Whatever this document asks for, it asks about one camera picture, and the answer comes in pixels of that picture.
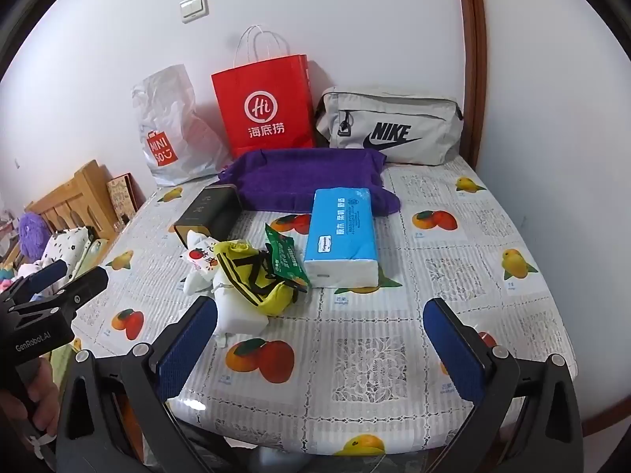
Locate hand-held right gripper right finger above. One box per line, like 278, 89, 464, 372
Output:
423, 298, 585, 473

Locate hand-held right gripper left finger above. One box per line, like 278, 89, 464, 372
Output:
54, 296, 232, 473

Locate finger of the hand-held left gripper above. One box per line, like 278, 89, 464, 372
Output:
0, 259, 69, 306
10, 266, 109, 321

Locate white printed sock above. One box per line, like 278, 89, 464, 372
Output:
180, 229, 220, 273

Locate yellow striped sock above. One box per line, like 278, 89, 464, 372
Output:
214, 239, 299, 316

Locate purple fabric storage tray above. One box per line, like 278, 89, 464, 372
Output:
217, 148, 402, 218

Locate person's left hand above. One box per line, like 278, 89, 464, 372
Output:
0, 356, 61, 437

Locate white floral pillow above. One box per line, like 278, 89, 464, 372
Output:
39, 227, 97, 281

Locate pastel patchwork quilt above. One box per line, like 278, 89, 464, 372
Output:
0, 261, 35, 291

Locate purple plush toy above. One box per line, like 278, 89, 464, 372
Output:
17, 212, 47, 262

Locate green bed sheet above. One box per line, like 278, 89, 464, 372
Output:
49, 335, 80, 400

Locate wooden headboard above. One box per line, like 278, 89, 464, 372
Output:
24, 160, 119, 247

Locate fruit print tablecloth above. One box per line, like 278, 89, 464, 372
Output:
74, 155, 580, 456

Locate patterned cover book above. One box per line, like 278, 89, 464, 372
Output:
106, 173, 146, 220

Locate dark tea tin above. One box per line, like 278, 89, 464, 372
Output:
172, 183, 242, 247

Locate blue tissue pack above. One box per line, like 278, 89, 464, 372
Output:
303, 188, 381, 289

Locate white plastic shopping bag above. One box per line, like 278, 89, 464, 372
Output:
131, 64, 232, 188

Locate grey waist bag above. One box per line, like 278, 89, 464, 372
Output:
314, 86, 465, 166

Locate red paper bag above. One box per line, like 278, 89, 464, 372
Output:
211, 24, 316, 161

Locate white wall light switch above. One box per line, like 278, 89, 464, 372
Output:
180, 0, 209, 24

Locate wooden door frame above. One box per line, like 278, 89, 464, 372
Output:
454, 0, 489, 168

